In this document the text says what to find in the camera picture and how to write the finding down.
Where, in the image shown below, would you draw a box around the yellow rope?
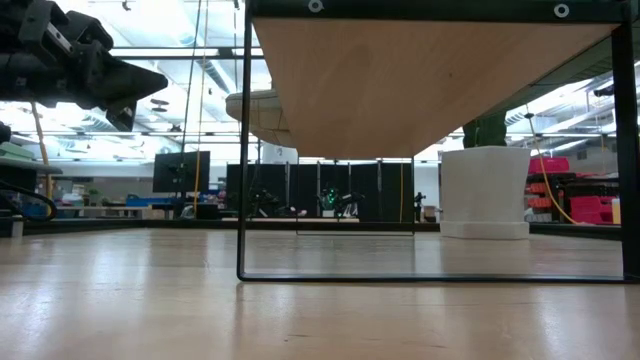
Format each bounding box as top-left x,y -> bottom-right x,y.
29,102 -> 54,201

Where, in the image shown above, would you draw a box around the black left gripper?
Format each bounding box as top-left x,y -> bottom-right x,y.
22,12 -> 169,132

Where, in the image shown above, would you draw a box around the black aluminium table frame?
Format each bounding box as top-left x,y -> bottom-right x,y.
0,214 -> 640,239

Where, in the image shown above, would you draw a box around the yellow cable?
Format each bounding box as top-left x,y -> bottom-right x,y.
519,97 -> 581,226

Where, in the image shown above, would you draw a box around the mint green stapler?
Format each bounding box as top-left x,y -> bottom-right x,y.
0,141 -> 37,162

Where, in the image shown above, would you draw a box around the white plant pot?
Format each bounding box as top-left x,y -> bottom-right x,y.
439,145 -> 532,241

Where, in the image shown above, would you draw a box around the black frame wooden top shelf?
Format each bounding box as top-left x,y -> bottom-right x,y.
236,0 -> 640,285

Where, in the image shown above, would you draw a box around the black cable loop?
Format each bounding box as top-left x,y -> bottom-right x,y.
0,177 -> 58,221

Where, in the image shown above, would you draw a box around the black flat screen monitor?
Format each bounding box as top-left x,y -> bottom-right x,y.
152,150 -> 212,195

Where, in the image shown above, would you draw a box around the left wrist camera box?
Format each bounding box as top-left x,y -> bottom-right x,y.
17,0 -> 76,55

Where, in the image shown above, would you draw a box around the green cactus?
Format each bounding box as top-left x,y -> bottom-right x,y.
462,112 -> 509,149

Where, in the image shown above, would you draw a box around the robot with green light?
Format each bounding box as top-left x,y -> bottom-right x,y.
319,183 -> 366,220

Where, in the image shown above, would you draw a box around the black room divider panels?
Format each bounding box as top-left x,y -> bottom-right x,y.
225,162 -> 415,224

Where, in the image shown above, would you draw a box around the red storage bin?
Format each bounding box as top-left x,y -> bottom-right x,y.
569,195 -> 614,225
528,157 -> 571,175

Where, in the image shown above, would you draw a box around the black tripod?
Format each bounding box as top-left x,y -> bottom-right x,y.
412,191 -> 427,224

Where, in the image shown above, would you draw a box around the grey desk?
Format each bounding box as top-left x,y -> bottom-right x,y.
0,149 -> 64,194

